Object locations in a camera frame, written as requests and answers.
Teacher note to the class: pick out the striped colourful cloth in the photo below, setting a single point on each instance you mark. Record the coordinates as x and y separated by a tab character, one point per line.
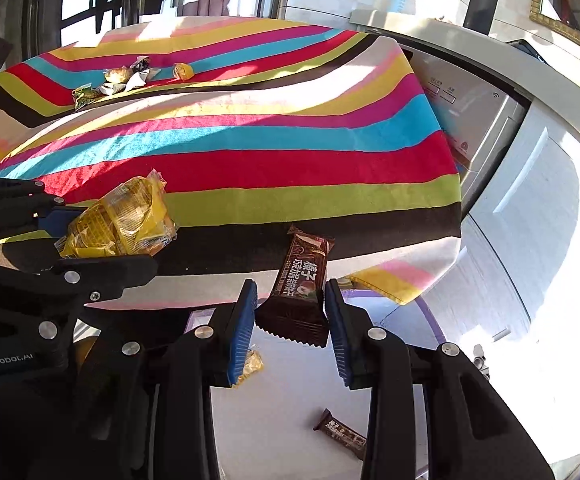
270	160

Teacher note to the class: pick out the silver snack packet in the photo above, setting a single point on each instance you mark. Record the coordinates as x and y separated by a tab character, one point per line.
111	88

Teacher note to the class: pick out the white purple-rimmed round stool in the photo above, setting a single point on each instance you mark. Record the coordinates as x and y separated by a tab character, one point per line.
290	400

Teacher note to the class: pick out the brown snack bar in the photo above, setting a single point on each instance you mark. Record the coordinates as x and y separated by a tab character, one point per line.
300	287
341	435

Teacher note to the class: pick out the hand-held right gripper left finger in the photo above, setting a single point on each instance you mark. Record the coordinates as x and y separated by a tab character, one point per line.
242	335

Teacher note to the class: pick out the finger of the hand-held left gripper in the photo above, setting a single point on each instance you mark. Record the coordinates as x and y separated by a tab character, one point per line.
95	270
57	220

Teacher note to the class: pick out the small yellow candy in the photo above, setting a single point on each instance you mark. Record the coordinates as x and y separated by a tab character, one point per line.
251	365

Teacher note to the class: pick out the round yellow snack packet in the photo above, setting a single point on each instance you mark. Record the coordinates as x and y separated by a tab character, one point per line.
117	75

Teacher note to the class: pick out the white black snack packet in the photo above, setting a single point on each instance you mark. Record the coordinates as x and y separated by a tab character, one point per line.
141	64

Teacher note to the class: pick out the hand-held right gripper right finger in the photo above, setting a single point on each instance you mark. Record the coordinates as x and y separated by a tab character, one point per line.
337	335

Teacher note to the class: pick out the white counter cabinet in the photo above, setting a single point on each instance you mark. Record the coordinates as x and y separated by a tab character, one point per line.
534	210

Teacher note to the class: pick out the green snack packet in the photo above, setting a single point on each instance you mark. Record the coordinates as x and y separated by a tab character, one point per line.
85	96

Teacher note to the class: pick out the orange candy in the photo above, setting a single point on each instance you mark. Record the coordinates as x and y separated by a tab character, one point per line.
184	71

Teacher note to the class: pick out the white appliance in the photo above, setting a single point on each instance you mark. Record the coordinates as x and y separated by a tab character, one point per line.
474	120

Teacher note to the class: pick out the small metal fitting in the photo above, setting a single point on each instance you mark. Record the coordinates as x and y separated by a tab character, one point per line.
480	360

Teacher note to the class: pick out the black thermos flask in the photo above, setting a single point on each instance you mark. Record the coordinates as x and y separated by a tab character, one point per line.
480	5

